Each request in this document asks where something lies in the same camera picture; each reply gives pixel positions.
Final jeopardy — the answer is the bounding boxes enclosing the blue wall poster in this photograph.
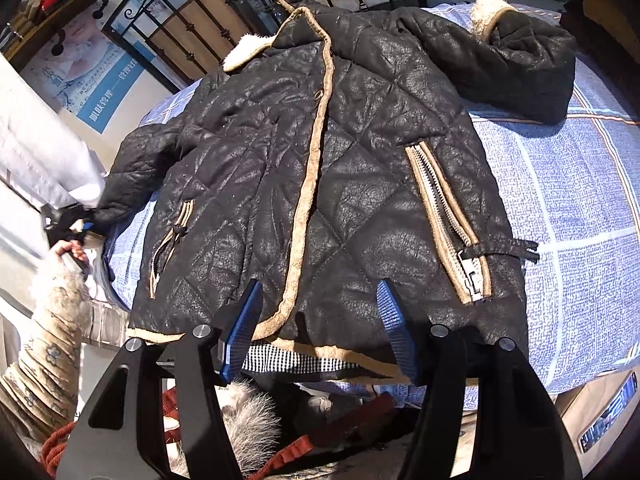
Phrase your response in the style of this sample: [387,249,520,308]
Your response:
[22,10,146,136]

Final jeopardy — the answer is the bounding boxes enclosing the dark yellow cloth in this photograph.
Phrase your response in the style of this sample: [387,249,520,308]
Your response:
[562,0,640,123]

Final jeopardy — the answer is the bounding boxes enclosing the grey fur trim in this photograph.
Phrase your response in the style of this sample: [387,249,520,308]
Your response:
[215,380,331,480]

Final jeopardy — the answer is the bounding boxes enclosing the cardboard box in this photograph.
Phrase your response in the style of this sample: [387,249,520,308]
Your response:
[555,367,640,466]

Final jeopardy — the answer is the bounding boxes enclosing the fur-trimmed clothes pile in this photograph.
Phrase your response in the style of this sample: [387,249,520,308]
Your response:
[40,387,401,480]

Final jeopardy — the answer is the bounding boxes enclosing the blue checked bed sheet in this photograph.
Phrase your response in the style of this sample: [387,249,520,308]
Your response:
[100,2,640,411]

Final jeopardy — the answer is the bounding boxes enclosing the wooden wall shelf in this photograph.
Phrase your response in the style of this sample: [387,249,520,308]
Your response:
[0,0,121,71]

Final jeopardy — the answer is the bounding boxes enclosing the person's left forearm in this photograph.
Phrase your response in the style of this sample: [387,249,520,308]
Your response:
[0,260,93,456]

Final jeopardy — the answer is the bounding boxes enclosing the person's left hand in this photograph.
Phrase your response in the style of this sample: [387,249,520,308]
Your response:
[50,239,91,281]

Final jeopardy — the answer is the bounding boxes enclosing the black quilted jacket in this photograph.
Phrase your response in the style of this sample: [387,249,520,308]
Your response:
[92,0,578,386]

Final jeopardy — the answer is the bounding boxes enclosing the white curtain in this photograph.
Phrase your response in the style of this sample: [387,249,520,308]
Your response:
[0,55,108,211]

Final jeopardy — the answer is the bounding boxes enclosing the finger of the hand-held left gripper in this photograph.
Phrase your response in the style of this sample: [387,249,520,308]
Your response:
[80,217,107,241]

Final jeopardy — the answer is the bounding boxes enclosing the black iron bed frame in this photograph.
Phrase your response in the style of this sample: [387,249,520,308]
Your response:
[102,0,431,93]

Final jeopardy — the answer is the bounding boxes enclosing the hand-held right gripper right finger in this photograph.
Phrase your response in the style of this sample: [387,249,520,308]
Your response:
[376,279,583,480]

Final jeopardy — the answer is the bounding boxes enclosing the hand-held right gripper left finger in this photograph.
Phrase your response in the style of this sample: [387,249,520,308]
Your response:
[55,279,264,480]

